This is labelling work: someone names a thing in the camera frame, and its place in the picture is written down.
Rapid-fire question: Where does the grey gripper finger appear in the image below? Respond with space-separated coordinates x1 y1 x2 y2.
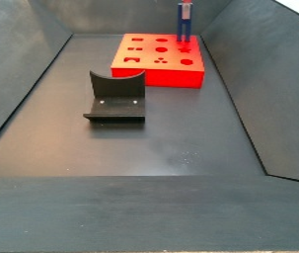
181 0 191 20

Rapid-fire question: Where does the blue square-circle peg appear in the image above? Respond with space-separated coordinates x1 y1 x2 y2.
176 0 192 42

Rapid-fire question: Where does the red shape-sorting board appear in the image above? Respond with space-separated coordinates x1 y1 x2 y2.
110 34 205 89

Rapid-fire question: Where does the black curved holder stand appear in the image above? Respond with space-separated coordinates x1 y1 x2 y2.
82 72 145 122

